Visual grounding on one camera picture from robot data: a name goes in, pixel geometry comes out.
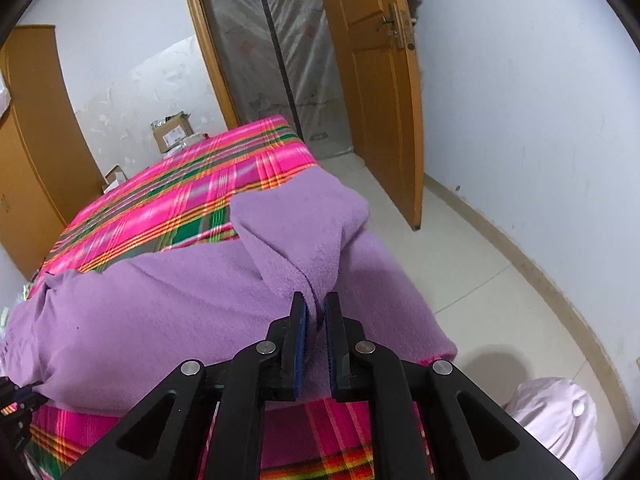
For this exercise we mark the purple fleece garment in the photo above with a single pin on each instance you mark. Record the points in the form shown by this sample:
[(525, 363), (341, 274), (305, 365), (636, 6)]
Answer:
[(175, 310)]

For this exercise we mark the brown cardboard box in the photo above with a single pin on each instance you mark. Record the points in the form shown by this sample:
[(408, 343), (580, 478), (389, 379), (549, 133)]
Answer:
[(172, 135)]

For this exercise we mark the pink green plaid bed sheet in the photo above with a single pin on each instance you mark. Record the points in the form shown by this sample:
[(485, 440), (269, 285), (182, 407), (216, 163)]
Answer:
[(165, 200)]

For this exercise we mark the wooden door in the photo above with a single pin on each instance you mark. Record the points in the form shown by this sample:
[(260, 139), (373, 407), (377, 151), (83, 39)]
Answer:
[(380, 110)]

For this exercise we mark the clear plastic door curtain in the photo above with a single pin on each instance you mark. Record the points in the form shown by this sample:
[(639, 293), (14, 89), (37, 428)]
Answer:
[(280, 50)]

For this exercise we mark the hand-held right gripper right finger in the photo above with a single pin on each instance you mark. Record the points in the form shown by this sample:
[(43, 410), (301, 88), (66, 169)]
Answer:
[(331, 345)]

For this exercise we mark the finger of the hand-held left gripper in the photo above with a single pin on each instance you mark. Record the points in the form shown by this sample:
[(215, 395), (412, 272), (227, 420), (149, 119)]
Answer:
[(30, 391)]

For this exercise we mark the wooden door frame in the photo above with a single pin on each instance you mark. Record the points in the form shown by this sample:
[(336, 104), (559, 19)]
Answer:
[(205, 45)]

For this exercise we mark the wooden wardrobe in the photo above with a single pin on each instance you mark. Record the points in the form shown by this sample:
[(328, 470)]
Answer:
[(35, 160)]

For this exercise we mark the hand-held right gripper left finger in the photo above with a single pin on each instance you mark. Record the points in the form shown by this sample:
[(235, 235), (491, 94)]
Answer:
[(300, 345)]

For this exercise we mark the white carton box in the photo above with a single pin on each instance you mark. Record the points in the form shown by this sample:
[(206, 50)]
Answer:
[(116, 179)]

